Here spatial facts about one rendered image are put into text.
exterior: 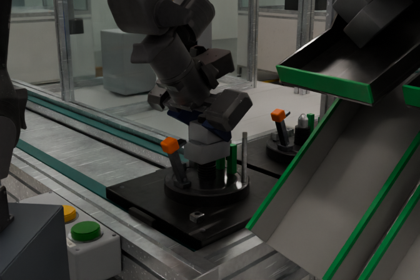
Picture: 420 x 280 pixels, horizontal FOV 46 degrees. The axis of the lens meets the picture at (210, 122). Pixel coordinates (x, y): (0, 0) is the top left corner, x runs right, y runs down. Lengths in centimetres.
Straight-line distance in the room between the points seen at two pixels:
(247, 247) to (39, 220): 27
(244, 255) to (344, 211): 15
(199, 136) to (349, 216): 29
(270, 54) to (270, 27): 35
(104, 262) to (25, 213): 18
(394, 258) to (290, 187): 15
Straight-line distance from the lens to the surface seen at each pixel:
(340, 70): 56
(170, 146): 73
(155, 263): 66
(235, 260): 66
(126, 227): 75
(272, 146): 97
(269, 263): 72
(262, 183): 85
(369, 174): 61
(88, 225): 73
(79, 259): 69
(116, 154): 116
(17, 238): 53
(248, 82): 207
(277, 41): 631
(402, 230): 54
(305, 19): 196
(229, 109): 69
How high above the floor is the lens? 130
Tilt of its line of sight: 16 degrees down
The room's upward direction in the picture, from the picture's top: straight up
